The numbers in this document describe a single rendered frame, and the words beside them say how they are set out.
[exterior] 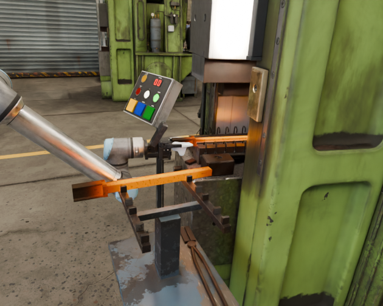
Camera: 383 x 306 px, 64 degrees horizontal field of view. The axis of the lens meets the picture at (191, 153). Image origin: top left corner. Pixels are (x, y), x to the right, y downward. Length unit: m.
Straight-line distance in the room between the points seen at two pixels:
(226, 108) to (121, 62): 4.80
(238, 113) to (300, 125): 0.68
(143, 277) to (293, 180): 0.56
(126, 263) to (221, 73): 0.78
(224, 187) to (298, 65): 0.58
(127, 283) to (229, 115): 0.96
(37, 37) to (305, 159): 8.57
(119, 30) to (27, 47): 3.56
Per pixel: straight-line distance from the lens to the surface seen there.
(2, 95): 1.09
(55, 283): 2.18
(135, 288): 0.99
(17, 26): 9.18
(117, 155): 1.31
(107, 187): 0.93
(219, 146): 1.36
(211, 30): 1.18
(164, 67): 6.25
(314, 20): 0.94
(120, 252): 1.11
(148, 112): 1.76
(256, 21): 1.08
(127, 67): 6.28
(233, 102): 1.59
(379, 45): 1.15
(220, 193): 1.27
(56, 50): 9.22
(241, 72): 1.29
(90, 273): 2.18
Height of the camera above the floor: 1.48
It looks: 23 degrees down
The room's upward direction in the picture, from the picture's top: 3 degrees clockwise
